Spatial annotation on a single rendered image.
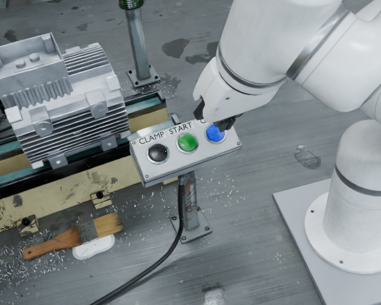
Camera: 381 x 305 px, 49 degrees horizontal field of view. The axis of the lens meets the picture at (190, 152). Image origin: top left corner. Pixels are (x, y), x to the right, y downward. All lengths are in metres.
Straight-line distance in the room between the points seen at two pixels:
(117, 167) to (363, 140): 0.50
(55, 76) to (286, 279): 0.56
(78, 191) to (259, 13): 0.66
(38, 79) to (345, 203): 0.56
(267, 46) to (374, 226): 0.48
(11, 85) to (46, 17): 0.91
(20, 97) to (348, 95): 0.56
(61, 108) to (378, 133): 0.53
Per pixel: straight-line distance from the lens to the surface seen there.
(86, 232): 0.91
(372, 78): 0.38
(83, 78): 0.80
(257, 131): 1.07
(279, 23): 0.36
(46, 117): 0.76
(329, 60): 0.37
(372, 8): 0.62
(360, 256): 0.86
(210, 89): 0.49
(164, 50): 1.36
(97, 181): 0.93
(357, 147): 0.68
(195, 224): 0.87
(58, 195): 0.93
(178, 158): 0.66
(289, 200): 0.92
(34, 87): 0.77
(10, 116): 0.77
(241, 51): 0.41
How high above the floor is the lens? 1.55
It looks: 47 degrees down
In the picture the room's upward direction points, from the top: 5 degrees counter-clockwise
